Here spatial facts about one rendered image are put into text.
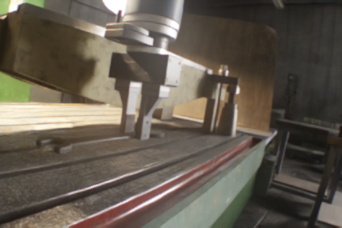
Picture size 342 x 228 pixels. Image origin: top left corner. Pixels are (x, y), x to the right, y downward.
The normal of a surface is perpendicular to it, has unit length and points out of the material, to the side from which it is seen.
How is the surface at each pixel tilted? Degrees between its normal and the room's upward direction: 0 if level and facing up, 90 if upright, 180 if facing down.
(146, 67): 90
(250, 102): 76
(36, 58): 90
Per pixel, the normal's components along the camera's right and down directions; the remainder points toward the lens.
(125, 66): -0.50, 0.01
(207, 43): -0.14, -0.17
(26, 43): 0.85, 0.18
